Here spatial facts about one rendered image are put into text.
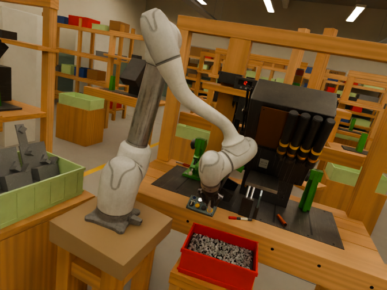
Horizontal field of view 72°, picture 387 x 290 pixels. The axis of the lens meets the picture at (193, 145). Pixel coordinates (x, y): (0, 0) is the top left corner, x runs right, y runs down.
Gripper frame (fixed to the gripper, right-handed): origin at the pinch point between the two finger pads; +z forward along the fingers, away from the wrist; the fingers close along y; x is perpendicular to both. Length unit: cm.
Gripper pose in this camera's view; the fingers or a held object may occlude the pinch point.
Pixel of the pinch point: (210, 206)
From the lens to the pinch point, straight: 141.1
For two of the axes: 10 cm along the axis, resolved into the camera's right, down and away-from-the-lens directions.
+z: 0.4, 6.5, 7.6
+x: 3.7, -7.1, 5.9
